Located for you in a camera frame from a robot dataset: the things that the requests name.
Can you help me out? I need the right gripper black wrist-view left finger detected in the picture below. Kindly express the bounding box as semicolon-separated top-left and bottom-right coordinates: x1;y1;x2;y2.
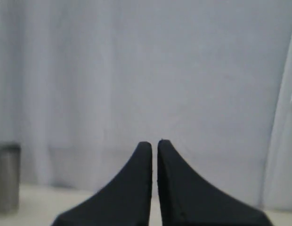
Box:
53;141;152;226

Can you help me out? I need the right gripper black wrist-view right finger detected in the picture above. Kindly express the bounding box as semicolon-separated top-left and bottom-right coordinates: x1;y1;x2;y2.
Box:
157;139;271;226

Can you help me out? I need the stainless steel cup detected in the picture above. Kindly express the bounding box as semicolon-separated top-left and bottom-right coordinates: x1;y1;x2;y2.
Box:
0;142;21;214

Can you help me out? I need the white backdrop curtain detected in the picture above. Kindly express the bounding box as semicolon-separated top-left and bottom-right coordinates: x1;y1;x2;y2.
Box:
0;0;292;210

